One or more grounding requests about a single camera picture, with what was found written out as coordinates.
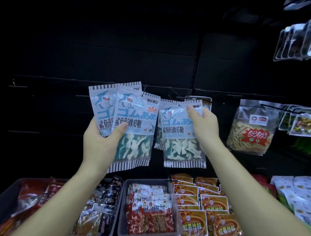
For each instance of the person's right hand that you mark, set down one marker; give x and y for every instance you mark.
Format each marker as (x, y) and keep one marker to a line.
(209, 131)

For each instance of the person's left hand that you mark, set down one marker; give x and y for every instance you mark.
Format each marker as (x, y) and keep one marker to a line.
(97, 150)

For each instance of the person's right thumb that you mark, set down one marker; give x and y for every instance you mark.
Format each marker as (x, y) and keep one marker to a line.
(193, 114)

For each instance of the person's left thumb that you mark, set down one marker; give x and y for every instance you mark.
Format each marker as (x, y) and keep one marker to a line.
(118, 132)

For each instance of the shark gummy candy packet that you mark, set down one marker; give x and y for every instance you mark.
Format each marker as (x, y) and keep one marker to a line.
(136, 145)
(102, 102)
(159, 138)
(179, 148)

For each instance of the person's right forearm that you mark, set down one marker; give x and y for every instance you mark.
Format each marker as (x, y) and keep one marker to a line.
(247, 194)

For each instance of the person's left forearm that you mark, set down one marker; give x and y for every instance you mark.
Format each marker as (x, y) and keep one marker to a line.
(60, 209)

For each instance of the dark hanging snack packet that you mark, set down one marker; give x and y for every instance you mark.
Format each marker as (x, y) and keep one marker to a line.
(205, 101)

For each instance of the clear bag of snack sticks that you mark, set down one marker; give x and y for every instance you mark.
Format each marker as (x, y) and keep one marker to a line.
(252, 131)

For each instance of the pile of black snack packets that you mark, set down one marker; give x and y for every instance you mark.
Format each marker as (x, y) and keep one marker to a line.
(104, 201)

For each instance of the grey plastic bin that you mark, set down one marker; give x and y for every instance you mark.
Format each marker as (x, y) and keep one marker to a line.
(122, 209)

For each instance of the pile of red white packets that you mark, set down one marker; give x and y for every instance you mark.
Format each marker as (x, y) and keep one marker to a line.
(150, 209)

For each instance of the black metal display hook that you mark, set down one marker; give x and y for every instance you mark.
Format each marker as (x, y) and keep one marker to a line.
(284, 109)

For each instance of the pile of orange snack packets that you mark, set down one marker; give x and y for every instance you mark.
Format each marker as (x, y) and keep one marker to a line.
(194, 209)

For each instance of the row of hanging candy packets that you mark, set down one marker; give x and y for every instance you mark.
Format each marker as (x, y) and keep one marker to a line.
(300, 121)

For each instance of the pile of red snack packets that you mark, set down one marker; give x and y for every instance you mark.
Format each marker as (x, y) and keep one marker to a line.
(31, 194)

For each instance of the row of clear hanging packets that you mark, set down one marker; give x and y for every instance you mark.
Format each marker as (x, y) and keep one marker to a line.
(294, 41)

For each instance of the dark plastic bin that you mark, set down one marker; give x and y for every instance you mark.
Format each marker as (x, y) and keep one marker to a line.
(9, 194)

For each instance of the pile of white snack packets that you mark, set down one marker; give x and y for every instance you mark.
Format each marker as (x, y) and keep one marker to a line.
(294, 194)

